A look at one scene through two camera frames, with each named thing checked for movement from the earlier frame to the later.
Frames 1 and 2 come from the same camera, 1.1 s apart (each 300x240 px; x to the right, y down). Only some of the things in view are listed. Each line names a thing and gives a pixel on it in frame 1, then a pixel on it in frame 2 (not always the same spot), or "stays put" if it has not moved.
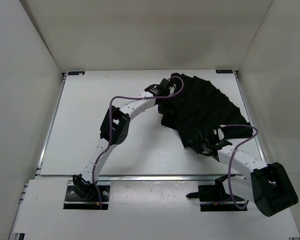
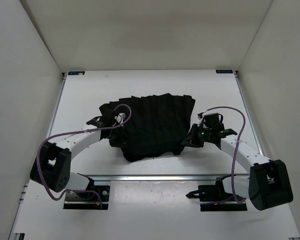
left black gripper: [164, 111] → [120, 141]
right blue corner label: [224, 71] stays put
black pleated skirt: [193, 105] → [144, 127]
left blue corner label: [76, 73] stays put
